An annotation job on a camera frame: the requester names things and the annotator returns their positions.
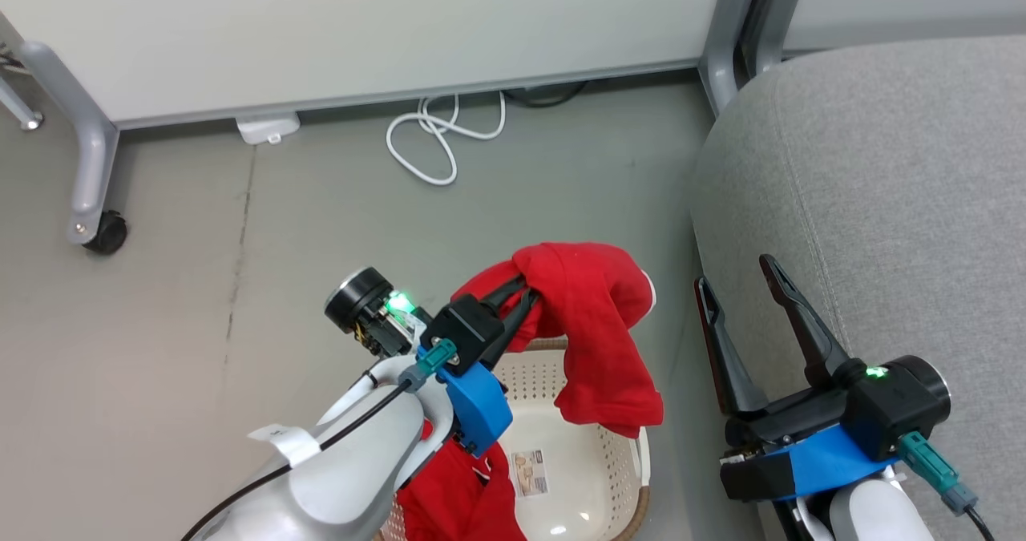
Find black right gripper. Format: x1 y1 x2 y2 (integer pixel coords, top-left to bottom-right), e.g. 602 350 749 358
694 253 953 503

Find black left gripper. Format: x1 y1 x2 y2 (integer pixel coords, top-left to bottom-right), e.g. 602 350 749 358
324 266 539 368

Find red t-shirt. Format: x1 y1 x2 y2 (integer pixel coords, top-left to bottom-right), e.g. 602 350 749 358
449 241 665 439

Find cream perforated laundry basket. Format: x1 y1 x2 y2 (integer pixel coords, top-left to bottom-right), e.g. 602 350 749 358
377 336 652 541

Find paper label sticker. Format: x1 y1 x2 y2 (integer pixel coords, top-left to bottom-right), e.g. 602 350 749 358
509 449 551 499

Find grey fabric sofa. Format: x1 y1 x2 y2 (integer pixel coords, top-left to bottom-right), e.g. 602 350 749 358
691 34 1026 541

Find small white plastic box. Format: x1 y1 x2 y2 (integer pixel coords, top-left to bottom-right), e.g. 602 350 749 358
236 111 302 147

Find grey partition foot posts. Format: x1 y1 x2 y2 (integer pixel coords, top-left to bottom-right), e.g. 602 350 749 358
697 0 808 117

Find wide white partition panel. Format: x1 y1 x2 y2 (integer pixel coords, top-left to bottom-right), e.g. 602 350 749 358
0 0 750 131

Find grey partition leg with caster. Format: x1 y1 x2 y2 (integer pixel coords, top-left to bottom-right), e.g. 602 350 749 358
19 40 130 256

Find thin grey table leg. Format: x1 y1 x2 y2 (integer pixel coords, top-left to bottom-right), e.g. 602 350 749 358
0 75 44 132

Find white coiled cable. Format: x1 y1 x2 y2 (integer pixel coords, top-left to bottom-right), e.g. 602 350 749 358
386 91 508 187

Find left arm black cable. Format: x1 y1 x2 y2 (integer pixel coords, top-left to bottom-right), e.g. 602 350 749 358
180 341 462 541

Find black floor cable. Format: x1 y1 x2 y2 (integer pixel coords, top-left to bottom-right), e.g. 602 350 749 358
503 81 591 110

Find right arm teal-plug cable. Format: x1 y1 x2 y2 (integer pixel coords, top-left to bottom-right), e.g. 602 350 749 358
898 432 996 541

